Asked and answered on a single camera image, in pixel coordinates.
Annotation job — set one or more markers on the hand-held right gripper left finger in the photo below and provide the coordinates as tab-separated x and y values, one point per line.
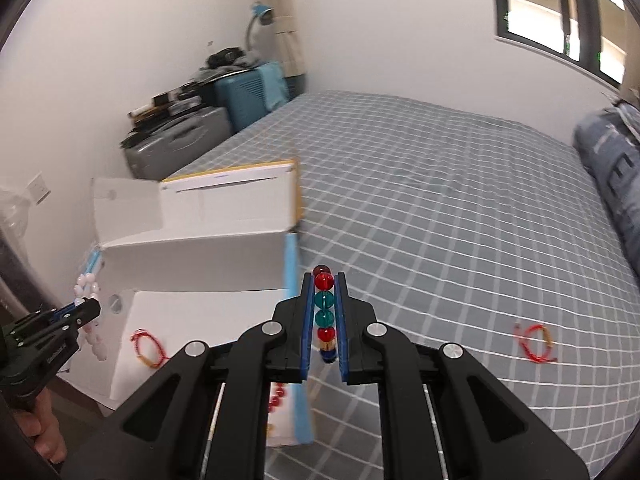
306	325

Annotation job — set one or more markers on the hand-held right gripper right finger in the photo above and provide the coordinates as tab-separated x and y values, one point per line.
342	330

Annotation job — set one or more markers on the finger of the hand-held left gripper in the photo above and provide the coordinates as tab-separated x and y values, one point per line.
70	309
82	320

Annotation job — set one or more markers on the blue and yellow cardboard box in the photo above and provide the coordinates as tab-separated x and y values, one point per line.
200	260

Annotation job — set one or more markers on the person's left hand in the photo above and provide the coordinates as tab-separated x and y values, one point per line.
47	435

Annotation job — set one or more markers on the clear plastic bag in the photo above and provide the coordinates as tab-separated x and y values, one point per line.
15	215

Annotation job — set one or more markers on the grey grid bedsheet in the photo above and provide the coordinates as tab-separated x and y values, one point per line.
450	200

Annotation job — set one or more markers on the grey suitcase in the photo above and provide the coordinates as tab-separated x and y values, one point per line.
175	142

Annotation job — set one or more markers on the stack of dark boxes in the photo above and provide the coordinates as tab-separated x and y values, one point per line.
165	105

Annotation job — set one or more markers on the blue suitcase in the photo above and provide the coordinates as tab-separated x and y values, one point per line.
250	95

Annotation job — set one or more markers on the dark clutter pile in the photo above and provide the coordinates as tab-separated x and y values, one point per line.
225	60

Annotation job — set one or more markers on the beige curtain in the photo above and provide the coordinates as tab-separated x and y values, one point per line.
282	20

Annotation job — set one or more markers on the folded blue-grey quilt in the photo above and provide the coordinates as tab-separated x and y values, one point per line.
610	175

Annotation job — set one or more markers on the blue desk lamp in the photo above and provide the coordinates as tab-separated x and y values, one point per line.
261	14

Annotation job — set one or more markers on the grey patterned pillow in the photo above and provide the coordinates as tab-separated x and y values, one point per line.
629	110

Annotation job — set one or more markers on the dark framed window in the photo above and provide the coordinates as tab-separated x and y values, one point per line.
565	10

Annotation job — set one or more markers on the white wall socket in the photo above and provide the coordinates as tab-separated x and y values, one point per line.
37	188

